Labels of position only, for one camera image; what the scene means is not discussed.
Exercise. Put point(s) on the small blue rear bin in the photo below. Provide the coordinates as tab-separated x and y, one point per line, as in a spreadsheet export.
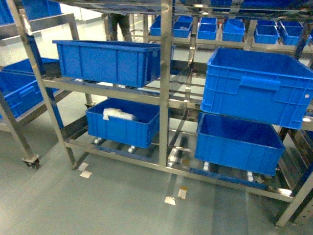
290	32
233	30
207	29
182	27
266	32

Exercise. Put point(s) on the blue bin shelf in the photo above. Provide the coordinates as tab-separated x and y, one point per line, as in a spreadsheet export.
237	143
138	132
125	63

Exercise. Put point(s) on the blue bin upper left shelf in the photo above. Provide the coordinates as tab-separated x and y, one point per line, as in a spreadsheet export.
125	63

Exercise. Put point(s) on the blue bin lower right shelf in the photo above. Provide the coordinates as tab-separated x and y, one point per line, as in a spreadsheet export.
237	143

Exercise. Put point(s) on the stainless steel shelf rack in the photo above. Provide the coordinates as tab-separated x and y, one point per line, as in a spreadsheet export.
299	200

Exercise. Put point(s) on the blue bin lower left shelf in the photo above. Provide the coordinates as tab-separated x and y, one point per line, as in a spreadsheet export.
138	132

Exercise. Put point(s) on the white plastic bag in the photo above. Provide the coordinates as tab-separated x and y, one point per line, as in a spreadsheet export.
117	113

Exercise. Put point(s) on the blue crate on left cart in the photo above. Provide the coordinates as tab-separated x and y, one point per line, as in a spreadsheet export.
20	88

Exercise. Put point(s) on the person legs dark trousers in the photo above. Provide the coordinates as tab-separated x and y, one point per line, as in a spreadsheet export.
123	21

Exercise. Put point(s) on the left steel cart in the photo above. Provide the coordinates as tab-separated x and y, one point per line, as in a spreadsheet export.
8	123

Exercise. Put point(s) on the rear steel shelf rack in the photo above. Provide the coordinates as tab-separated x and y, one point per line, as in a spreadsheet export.
248	11

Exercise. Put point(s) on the blue crate upper right shelf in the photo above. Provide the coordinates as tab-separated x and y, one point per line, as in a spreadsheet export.
266	87

